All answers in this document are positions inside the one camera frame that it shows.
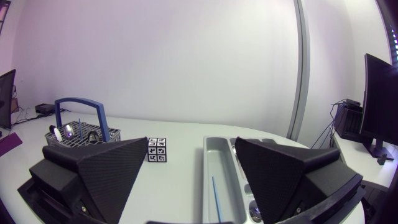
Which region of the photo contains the large dark monitor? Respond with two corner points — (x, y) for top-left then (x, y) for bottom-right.
(359, 53), (398, 161)

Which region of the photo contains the dark mat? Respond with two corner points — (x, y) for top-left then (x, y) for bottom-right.
(0, 133), (24, 157)

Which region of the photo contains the blue cable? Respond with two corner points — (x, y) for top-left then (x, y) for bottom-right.
(310, 102), (346, 149)

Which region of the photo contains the steel spoon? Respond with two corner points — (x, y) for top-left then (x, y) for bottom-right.
(248, 200), (265, 223)
(63, 124), (76, 140)
(87, 130), (101, 145)

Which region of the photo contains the black-and-white patterned cube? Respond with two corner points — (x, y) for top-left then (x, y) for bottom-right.
(147, 138), (168, 163)

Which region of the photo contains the grey cutlery basket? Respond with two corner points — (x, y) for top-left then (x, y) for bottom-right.
(45, 97), (122, 149)

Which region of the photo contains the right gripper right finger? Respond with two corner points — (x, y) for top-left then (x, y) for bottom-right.
(235, 137), (363, 224)

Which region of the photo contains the black computer box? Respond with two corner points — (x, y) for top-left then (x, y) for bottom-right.
(333, 98), (364, 141)

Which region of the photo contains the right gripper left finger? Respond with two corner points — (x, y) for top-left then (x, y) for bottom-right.
(29, 137), (149, 224)

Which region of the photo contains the black power cable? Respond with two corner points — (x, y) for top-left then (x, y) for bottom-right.
(11, 108), (68, 126)

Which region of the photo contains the dark screen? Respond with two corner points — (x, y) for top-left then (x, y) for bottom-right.
(0, 68), (17, 129)

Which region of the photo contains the black power brick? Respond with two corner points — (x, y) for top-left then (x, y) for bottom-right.
(34, 103), (57, 114)

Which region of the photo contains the grey cutlery tray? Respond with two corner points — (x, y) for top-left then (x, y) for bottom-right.
(202, 135), (282, 224)

